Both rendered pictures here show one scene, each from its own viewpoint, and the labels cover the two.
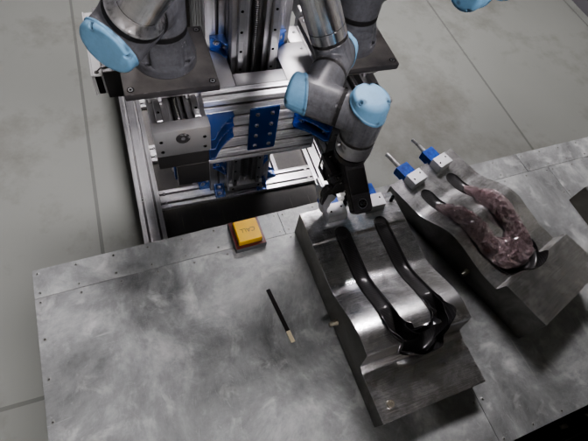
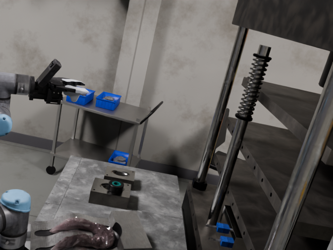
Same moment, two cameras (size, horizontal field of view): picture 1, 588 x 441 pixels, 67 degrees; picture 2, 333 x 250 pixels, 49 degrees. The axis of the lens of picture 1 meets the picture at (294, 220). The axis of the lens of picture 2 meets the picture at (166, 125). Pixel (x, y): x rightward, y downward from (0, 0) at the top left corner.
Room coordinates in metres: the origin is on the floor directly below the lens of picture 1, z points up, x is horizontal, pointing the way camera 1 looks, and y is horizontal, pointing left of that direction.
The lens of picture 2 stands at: (-0.07, 0.51, 1.82)
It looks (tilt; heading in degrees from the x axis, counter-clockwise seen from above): 18 degrees down; 298
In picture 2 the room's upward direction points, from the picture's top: 14 degrees clockwise
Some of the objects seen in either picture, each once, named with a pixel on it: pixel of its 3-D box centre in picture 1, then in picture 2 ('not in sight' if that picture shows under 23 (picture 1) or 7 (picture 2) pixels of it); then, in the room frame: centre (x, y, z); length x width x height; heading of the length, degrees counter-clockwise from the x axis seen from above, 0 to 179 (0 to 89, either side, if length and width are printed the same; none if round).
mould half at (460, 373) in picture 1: (386, 293); not in sight; (0.45, -0.26, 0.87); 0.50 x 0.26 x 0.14; 34
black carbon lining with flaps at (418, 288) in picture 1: (394, 278); not in sight; (0.47, -0.26, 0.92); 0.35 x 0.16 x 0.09; 34
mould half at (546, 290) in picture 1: (486, 229); (83, 239); (0.72, -0.51, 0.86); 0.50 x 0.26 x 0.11; 51
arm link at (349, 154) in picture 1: (353, 143); (11, 236); (0.63, -0.08, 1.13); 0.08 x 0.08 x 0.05
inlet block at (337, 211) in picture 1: (326, 199); not in sight; (0.65, -0.07, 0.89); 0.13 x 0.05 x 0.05; 34
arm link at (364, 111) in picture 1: (363, 115); (13, 212); (0.63, -0.07, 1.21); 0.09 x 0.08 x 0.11; 83
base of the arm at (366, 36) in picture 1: (352, 24); not in sight; (1.08, -0.01, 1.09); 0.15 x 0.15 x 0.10
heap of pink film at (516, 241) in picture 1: (492, 221); (83, 232); (0.71, -0.50, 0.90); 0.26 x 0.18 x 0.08; 51
